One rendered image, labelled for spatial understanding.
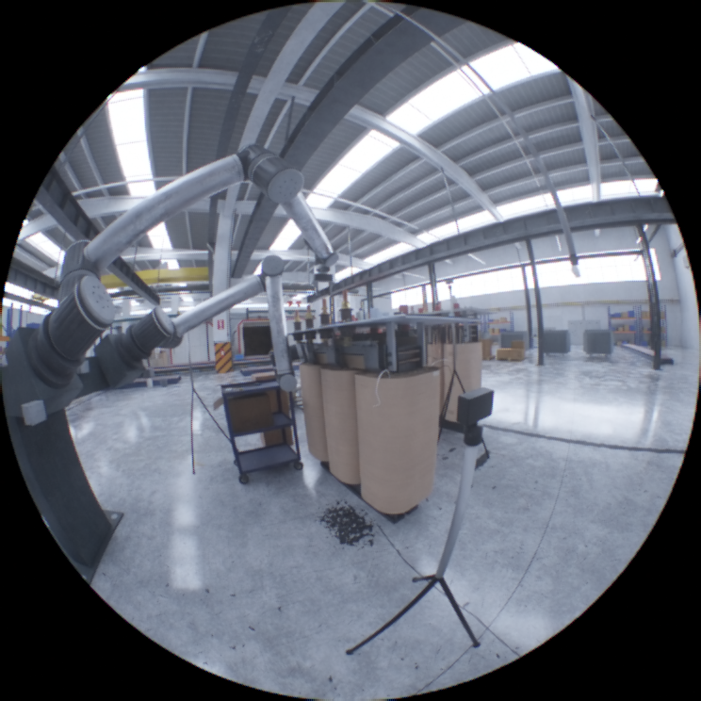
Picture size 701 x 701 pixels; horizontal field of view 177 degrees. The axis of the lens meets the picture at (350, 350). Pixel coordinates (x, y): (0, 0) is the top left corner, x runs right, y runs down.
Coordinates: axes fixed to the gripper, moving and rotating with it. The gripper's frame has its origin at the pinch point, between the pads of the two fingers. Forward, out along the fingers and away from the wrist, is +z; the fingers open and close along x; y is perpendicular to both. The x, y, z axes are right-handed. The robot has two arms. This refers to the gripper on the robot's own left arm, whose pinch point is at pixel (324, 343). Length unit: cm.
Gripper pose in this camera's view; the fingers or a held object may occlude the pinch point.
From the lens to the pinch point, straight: 157.2
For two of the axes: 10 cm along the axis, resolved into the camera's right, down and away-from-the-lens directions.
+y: -2.6, -9.6, -1.0
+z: 9.4, -2.8, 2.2
